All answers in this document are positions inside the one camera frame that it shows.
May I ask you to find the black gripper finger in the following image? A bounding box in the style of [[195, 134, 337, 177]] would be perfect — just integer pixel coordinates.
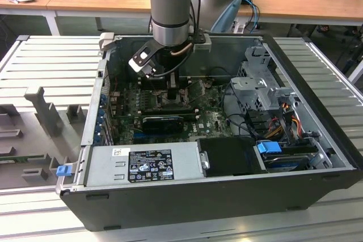
[[167, 71, 180, 100]]

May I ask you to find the black RAM slot row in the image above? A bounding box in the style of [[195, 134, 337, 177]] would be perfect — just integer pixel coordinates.
[[140, 105, 193, 114], [141, 78, 190, 89]]

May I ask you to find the CPU socket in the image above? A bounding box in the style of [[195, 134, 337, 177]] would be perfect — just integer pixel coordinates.
[[153, 88, 190, 110]]

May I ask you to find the blue expansion slot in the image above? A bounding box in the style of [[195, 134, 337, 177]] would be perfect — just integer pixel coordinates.
[[132, 131, 159, 144]]

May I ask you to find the black graphics card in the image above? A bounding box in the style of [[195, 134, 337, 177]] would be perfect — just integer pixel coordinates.
[[141, 116, 184, 134]]

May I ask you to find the green motherboard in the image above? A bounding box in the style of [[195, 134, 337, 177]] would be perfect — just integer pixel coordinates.
[[109, 79, 236, 145]]

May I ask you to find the grey metal drive cage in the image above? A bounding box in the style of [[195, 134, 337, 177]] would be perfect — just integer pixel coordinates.
[[229, 46, 301, 118]]

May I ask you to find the black plastic air shroud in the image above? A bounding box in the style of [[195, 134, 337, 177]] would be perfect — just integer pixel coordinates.
[[195, 137, 267, 177]]

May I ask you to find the grey power supply unit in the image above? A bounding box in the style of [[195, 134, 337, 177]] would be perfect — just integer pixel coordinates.
[[85, 142, 205, 188]]

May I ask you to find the blue disk carrier tab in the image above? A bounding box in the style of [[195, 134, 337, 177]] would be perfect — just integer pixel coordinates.
[[256, 141, 282, 157]]

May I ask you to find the black open PC case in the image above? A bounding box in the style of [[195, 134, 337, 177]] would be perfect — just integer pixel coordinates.
[[53, 32, 363, 232]]

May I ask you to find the hard disk drive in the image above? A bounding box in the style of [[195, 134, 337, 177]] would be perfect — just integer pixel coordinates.
[[262, 152, 311, 172]]

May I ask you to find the blue case latch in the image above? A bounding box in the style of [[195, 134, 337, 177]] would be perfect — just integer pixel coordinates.
[[56, 165, 71, 177]]

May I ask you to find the grey parts rack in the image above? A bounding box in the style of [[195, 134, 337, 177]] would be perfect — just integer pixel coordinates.
[[0, 86, 88, 189]]

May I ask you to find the green RAM stick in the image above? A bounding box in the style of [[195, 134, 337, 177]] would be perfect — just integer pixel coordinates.
[[0, 155, 48, 165]]

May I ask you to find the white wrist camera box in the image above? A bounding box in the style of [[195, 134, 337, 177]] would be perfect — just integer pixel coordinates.
[[128, 42, 159, 80]]

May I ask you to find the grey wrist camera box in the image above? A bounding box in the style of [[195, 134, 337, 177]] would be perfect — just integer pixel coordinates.
[[193, 33, 213, 53]]

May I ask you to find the grey case latch handle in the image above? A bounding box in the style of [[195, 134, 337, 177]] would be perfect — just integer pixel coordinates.
[[99, 32, 116, 53]]

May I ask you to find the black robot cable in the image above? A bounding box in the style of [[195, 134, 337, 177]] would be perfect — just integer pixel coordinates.
[[189, 0, 205, 37]]

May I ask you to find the blue cable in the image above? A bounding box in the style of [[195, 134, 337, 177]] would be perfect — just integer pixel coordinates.
[[240, 0, 260, 30]]

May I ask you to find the yellow orange wire bundle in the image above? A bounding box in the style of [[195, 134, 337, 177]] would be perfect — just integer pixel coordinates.
[[265, 111, 303, 141]]

